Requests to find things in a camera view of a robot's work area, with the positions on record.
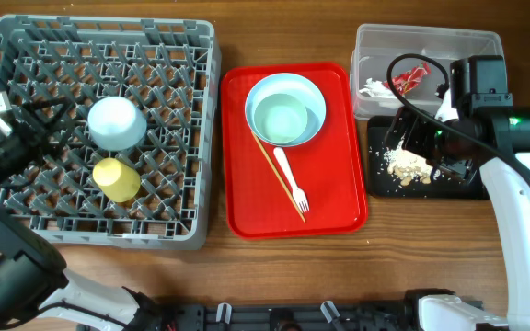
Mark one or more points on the grey dishwasher rack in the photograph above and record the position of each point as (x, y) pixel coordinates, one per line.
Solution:
(169, 68)

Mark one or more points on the large light blue plate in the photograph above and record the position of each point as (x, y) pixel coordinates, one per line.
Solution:
(297, 86)

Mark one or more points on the red snack wrapper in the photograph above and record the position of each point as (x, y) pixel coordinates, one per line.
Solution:
(411, 79)

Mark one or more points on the rice and peanut leftovers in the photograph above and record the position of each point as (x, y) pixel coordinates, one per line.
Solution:
(407, 167)

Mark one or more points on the white plastic fork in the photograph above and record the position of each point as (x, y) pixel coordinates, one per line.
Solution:
(298, 194)

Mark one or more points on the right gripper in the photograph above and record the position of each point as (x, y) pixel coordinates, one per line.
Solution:
(414, 142)

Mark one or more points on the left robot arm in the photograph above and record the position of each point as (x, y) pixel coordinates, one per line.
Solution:
(34, 278)

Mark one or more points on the yellow plastic cup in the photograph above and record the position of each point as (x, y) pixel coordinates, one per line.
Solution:
(116, 180)

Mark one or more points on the light green bowl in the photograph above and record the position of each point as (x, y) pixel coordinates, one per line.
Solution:
(280, 118)

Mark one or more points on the clear plastic bin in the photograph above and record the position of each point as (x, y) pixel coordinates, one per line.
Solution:
(377, 45)

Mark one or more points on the wooden chopstick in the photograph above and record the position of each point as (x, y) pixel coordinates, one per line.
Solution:
(276, 173)

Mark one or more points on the crumpled white tissue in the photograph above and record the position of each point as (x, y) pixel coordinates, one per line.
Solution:
(376, 88)

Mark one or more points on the black food waste tray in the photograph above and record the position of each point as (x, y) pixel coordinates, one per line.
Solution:
(381, 184)

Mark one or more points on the red plastic tray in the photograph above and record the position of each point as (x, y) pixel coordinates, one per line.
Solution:
(328, 168)

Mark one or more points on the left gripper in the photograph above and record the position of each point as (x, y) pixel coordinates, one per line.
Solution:
(44, 138)

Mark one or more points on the small light blue saucer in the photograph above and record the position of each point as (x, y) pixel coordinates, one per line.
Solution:
(115, 124)

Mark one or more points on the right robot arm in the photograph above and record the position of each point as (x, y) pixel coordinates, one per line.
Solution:
(492, 143)

